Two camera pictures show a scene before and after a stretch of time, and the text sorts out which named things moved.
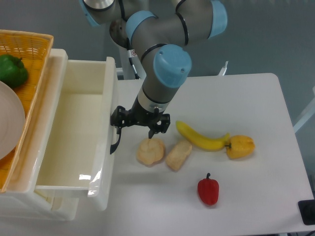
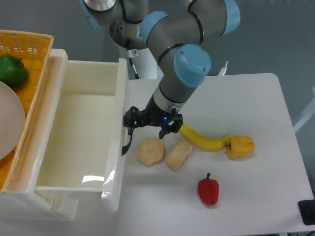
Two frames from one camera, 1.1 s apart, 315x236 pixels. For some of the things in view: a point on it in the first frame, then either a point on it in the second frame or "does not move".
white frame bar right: x=308 y=115 does not move
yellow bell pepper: x=240 y=146 does not move
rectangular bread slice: x=178 y=155 does not move
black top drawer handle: x=113 y=146 → x=125 y=148
